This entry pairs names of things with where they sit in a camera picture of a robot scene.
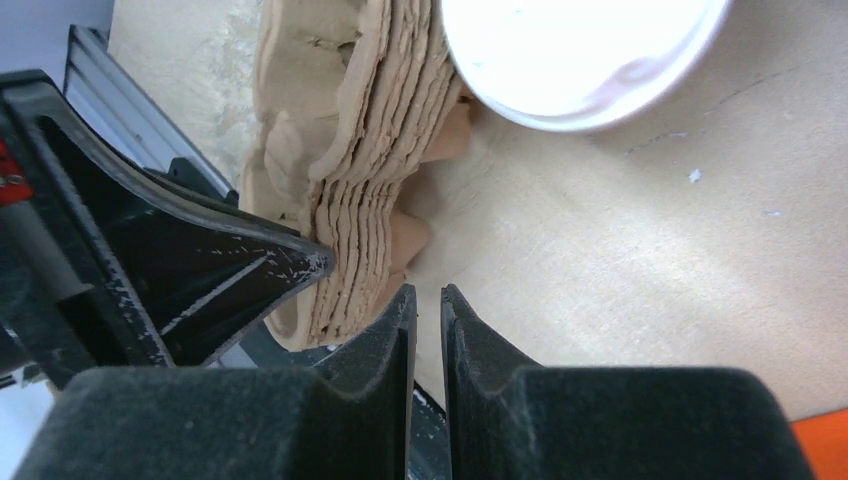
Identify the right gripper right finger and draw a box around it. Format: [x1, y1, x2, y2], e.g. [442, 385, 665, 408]
[441, 285, 813, 479]

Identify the white cup lid picked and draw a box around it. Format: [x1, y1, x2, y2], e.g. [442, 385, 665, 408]
[440, 0, 732, 133]

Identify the pulp cup carrier tray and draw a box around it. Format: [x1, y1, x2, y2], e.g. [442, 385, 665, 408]
[239, 1, 471, 351]

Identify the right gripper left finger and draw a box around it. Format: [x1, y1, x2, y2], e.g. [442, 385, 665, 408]
[16, 285, 417, 479]

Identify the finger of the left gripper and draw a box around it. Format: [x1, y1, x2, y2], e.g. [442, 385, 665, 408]
[1, 70, 334, 388]

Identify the orange paper bag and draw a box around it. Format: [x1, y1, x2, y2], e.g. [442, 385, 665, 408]
[791, 409, 848, 480]

